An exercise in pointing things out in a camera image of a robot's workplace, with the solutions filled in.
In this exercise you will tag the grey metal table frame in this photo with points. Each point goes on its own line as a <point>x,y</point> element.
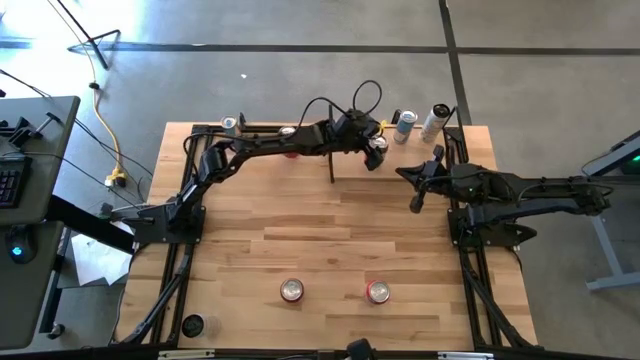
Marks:
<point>602,240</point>

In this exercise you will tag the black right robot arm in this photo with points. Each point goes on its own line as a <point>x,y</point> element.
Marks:
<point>525,192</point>

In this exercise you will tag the black aluminium table frame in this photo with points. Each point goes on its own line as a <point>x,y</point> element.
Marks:
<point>199,131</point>

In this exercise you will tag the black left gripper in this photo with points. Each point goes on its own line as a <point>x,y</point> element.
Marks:
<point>352,129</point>

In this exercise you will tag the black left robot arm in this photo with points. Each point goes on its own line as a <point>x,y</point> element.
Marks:
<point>215,162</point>

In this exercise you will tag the red Fanta can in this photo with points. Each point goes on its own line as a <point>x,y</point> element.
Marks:
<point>378,292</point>
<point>378,144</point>

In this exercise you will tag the black tripod stand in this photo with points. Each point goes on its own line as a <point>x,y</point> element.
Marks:
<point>104,62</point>

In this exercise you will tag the wooden shelf with black posts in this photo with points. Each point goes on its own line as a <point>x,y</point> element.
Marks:
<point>400,152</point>

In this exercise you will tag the black computer mouse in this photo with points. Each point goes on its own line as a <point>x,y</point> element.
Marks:
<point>22,240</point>

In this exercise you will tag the white paper sheets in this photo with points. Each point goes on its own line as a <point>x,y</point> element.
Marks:
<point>95,260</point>

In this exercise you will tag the silver aluminium bracket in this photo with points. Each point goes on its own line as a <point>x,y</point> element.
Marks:
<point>465,355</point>
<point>186,354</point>

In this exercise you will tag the dark rounded object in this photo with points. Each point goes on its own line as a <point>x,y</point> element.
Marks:
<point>361,349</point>

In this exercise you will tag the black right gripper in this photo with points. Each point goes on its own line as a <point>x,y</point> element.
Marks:
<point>442,177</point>

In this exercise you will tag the black desk clamp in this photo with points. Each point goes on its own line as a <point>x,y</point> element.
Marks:
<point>22,131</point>

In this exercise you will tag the black desk leg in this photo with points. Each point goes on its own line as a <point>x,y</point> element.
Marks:
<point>90,226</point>

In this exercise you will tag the blue striped slim can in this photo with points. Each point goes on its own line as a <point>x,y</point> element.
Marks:
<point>405,127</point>

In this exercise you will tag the black keyboard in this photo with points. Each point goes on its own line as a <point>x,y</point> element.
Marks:
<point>12,182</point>

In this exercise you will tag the Red Bull slim can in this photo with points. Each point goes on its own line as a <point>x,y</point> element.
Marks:
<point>229,122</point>

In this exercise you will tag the grey desk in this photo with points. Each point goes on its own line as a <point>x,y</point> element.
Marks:
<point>45,130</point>

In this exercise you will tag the red Coca-Cola can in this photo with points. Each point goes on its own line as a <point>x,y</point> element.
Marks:
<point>287,131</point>
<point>291,290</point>

